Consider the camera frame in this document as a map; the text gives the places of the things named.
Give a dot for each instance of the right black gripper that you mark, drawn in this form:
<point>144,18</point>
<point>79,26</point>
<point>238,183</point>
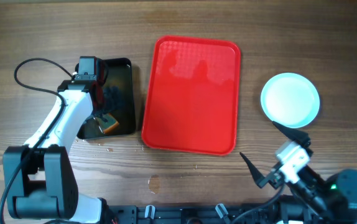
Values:
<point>300,137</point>

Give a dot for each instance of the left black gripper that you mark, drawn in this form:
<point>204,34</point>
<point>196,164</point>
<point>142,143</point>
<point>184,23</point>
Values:
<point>112,99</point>

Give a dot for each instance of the orange green sponge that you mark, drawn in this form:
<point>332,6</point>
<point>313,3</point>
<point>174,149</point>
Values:
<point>107,123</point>

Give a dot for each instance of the white plate with stain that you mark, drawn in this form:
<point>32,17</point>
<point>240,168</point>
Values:
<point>290,99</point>

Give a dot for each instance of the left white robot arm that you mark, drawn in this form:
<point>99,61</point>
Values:
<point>39,180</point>

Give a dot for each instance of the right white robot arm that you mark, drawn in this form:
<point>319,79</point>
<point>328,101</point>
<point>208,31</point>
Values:
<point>334,200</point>

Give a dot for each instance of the black water tray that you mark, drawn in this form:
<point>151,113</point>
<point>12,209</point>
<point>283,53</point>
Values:
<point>120,75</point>

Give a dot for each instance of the red plastic tray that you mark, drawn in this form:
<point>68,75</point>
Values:
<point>193,93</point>

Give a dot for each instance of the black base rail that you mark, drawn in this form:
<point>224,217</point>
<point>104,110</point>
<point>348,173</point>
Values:
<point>285,212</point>

